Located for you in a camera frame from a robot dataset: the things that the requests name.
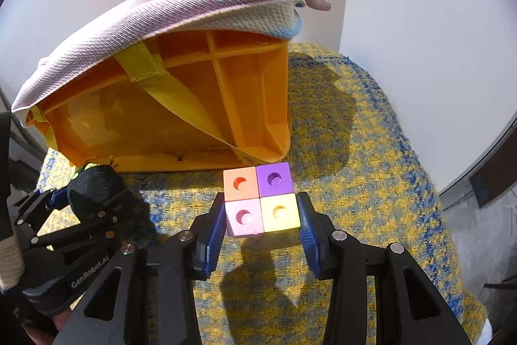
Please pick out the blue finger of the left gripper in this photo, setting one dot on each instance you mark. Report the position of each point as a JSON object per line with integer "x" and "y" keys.
{"x": 58, "y": 198}

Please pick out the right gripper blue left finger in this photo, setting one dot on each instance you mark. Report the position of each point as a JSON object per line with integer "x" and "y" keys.
{"x": 210, "y": 229}

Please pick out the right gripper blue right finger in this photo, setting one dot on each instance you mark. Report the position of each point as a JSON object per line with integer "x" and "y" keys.
{"x": 312, "y": 236}

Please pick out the black round sparkly toy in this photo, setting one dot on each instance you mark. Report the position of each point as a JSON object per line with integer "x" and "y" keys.
{"x": 97, "y": 191}

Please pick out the multicolour four-block cube toy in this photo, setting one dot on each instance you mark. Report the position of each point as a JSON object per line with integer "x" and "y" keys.
{"x": 260, "y": 199}

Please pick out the person's left hand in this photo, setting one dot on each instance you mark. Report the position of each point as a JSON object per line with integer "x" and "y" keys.
{"x": 42, "y": 334}

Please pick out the pink fabric lined orange basket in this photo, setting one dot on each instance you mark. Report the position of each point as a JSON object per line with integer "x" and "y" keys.
{"x": 170, "y": 85}

